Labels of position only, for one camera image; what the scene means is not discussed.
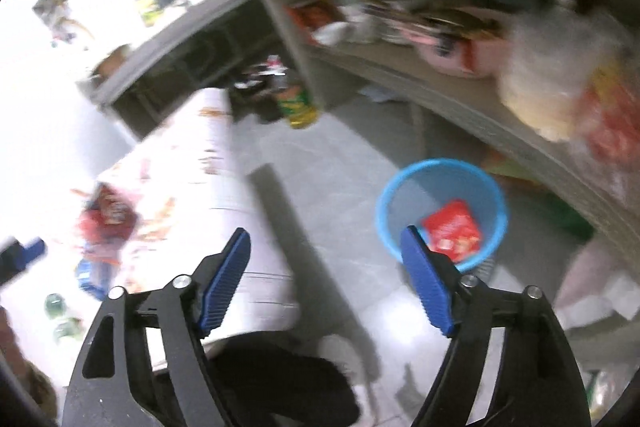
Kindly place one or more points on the white wall box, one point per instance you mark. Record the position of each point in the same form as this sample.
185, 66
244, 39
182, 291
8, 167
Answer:
52, 2

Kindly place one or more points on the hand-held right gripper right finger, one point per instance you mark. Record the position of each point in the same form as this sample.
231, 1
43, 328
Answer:
425, 282

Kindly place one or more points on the blue foil wrapper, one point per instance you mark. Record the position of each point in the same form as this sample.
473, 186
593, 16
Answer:
92, 277

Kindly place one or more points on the brown pot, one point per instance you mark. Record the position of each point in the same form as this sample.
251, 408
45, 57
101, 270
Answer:
112, 61

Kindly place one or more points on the grey shelf board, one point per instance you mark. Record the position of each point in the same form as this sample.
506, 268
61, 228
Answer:
450, 102

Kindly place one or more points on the red crumpled snack bag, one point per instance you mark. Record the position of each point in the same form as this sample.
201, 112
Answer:
107, 217

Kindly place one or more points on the white bowl on shelf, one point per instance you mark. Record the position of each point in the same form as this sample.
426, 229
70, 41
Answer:
331, 34

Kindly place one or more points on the clear bag of pale food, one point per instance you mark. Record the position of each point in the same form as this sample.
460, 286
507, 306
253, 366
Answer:
545, 77

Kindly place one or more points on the red snack packet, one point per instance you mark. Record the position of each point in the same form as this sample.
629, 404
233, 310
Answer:
452, 229

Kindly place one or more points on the person's left forearm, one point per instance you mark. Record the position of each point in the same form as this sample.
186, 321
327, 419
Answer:
25, 372

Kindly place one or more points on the blue plastic waste bin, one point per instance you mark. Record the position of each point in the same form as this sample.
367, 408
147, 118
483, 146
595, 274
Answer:
400, 187

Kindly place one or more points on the pink plastic basin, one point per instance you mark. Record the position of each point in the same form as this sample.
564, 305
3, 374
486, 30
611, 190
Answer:
450, 62

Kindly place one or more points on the green glass bottle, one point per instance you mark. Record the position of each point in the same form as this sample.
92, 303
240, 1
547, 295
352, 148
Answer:
55, 306
67, 329

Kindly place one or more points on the pink plastic bag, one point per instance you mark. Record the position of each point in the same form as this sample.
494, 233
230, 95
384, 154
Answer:
595, 272

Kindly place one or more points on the white crumpled paper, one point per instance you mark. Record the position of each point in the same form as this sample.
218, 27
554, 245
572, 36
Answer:
375, 94

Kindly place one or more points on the floral cloth table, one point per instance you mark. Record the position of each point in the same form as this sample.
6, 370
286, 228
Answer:
250, 187

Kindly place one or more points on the grey kitchen counter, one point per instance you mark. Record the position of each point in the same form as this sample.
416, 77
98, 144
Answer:
165, 42

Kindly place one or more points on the red printed plastic bag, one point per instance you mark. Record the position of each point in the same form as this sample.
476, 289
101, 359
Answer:
612, 127

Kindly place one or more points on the black pot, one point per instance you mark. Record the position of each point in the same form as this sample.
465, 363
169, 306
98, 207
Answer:
255, 79

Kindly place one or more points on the yellow label oil bottle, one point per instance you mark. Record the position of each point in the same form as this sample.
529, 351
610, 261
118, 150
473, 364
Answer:
297, 107

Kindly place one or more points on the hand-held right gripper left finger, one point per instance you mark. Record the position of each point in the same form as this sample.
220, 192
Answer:
225, 277

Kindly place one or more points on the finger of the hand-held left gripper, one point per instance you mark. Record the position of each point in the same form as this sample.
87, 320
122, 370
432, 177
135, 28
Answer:
27, 251

